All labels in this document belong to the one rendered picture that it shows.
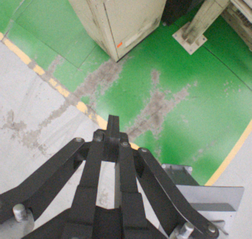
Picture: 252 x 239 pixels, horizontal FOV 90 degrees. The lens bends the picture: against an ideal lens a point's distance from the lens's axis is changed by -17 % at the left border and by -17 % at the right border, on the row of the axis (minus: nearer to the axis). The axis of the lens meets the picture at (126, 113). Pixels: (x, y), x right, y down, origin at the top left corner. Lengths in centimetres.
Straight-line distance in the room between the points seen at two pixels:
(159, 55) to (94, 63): 63
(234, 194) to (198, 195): 25
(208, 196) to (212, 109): 90
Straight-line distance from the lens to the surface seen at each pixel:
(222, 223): 101
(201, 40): 172
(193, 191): 94
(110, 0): 76
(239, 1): 99
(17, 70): 196
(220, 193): 103
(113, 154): 16
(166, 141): 147
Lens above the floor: 141
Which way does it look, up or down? 88 degrees down
